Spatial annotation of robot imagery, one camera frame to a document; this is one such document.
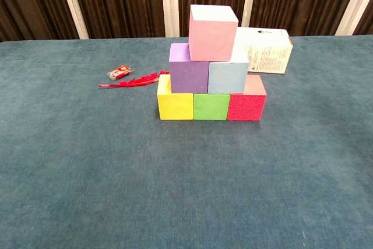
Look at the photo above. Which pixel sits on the yellow foam cube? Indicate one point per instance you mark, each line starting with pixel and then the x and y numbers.
pixel 175 106

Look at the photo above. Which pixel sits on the purple foam cube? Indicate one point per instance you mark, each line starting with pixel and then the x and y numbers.
pixel 188 77

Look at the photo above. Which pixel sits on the light blue foam cube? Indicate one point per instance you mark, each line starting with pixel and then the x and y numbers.
pixel 225 77

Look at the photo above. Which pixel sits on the red foam cube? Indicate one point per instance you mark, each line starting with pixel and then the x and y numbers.
pixel 246 107

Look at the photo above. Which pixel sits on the pink foam cube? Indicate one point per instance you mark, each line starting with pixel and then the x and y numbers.
pixel 211 39

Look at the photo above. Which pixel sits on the green foam cube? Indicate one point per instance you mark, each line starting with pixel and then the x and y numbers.
pixel 210 106

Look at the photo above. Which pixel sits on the red feather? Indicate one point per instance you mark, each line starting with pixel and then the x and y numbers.
pixel 140 80

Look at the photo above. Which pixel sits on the blue felt table cloth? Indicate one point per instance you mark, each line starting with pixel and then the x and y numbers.
pixel 204 173

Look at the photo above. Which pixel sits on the red wrapped candy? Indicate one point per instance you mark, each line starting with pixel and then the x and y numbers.
pixel 119 72

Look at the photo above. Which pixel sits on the white printed cardboard box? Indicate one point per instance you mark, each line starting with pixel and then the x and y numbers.
pixel 271 56

